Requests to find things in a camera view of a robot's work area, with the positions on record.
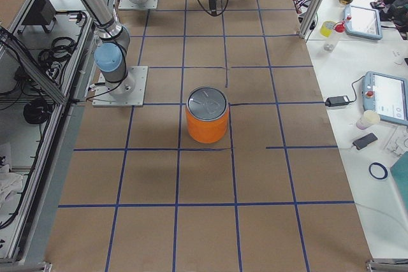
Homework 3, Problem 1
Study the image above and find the white paper cup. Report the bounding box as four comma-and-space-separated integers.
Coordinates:
356, 110, 381, 130

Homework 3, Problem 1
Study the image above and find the orange can with silver lid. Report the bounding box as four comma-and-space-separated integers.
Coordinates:
186, 87, 229, 144

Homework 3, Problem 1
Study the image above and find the black power adapter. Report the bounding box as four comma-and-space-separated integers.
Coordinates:
324, 96, 350, 107

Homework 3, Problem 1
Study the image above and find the black smartphone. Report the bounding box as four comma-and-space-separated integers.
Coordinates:
352, 132, 378, 150

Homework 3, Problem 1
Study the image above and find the far teach pendant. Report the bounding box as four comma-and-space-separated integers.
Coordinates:
343, 4, 383, 40

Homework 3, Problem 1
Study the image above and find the teach pendant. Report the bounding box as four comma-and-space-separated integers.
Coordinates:
343, 4, 383, 40
362, 71, 407, 126

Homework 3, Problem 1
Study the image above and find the near teach pendant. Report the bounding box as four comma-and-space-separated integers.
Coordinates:
362, 71, 407, 126

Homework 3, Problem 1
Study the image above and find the blue tape ring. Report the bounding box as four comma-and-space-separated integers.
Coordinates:
368, 162, 389, 180

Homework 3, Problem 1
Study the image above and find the aluminium side frame rail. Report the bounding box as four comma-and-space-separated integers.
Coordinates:
1, 26, 68, 104

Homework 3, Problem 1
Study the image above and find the aluminium frame post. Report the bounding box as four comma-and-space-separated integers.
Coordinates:
297, 0, 339, 41

